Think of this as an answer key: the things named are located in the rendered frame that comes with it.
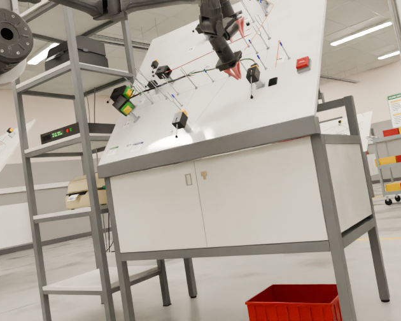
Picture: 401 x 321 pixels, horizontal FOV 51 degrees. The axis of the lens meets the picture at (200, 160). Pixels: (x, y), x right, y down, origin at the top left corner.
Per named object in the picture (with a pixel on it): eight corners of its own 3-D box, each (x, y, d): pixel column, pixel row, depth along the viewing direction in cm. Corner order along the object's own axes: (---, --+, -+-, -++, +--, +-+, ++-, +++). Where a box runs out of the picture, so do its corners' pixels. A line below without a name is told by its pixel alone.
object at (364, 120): (373, 197, 785) (357, 109, 796) (316, 202, 866) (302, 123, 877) (387, 192, 837) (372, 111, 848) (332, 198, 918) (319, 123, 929)
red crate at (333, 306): (337, 340, 166) (331, 304, 167) (249, 334, 187) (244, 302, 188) (356, 314, 190) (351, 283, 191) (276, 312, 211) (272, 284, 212)
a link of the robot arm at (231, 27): (197, 21, 156) (214, 25, 150) (217, 2, 160) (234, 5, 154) (208, 48, 164) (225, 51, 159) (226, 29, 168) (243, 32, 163)
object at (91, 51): (70, 63, 235) (66, 29, 236) (44, 74, 247) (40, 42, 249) (110, 71, 260) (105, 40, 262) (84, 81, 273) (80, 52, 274)
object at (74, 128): (79, 133, 230) (78, 121, 230) (41, 145, 250) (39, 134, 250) (123, 134, 257) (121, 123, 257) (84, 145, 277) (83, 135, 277)
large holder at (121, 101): (131, 109, 239) (114, 92, 230) (144, 117, 225) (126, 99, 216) (123, 118, 238) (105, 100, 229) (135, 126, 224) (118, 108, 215)
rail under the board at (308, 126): (316, 133, 155) (313, 115, 156) (98, 178, 221) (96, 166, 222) (321, 133, 160) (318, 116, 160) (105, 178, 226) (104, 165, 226)
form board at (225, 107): (100, 167, 224) (97, 165, 223) (154, 41, 280) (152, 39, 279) (316, 117, 158) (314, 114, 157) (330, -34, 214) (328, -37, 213)
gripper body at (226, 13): (222, 23, 177) (215, 6, 175) (243, 13, 171) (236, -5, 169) (216, 27, 172) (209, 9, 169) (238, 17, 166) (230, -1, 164)
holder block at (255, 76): (249, 83, 181) (245, 77, 179) (251, 74, 184) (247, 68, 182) (258, 81, 179) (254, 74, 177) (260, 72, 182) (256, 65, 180)
